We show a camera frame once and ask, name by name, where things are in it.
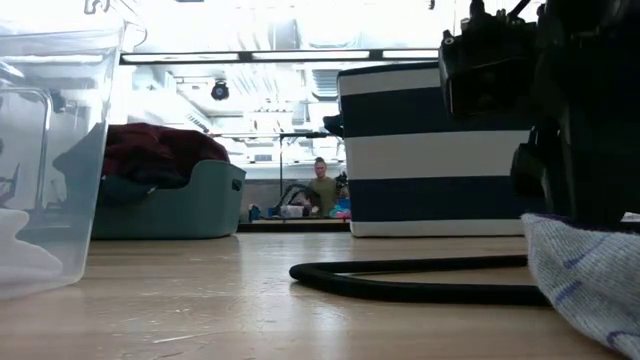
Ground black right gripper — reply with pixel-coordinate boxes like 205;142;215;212
510;0;640;229

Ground black bag in background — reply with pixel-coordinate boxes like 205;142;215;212
272;183;322;219

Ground black horizontal frame bar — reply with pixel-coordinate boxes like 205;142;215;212
119;48;441;65

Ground black cable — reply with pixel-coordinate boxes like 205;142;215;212
288;254;551;307

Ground teal plastic bin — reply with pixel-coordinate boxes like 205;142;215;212
92;159;247;240

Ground navy white striped fabric basket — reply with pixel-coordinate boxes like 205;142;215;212
323;62;549;238

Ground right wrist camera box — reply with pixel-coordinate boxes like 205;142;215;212
438;0;540;120

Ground clear plastic bin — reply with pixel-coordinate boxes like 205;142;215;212
0;17;149;301

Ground grey knit cloth purple stripes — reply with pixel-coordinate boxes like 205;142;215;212
521;213;640;360

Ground person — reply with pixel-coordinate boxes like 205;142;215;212
307;156;351;219

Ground maroon cloth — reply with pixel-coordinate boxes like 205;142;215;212
102;123;231;190

